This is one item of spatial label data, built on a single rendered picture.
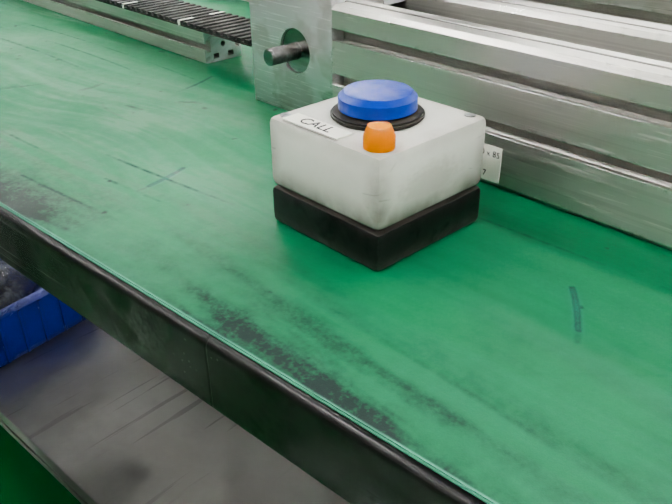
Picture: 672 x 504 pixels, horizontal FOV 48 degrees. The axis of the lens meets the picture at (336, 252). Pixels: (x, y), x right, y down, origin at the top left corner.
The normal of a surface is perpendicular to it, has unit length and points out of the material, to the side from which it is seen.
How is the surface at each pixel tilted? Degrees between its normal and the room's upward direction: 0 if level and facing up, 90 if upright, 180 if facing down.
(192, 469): 0
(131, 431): 0
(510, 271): 0
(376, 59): 90
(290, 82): 90
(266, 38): 90
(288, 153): 90
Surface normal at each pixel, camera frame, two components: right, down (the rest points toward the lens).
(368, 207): -0.73, 0.35
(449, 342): -0.01, -0.87
